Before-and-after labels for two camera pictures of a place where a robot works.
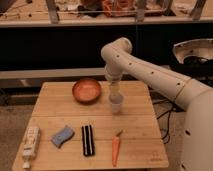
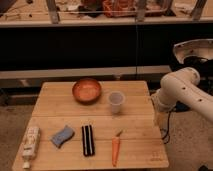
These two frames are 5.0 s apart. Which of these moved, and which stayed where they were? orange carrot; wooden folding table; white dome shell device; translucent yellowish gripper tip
Moved: translucent yellowish gripper tip
Stayed: wooden folding table; white dome shell device; orange carrot
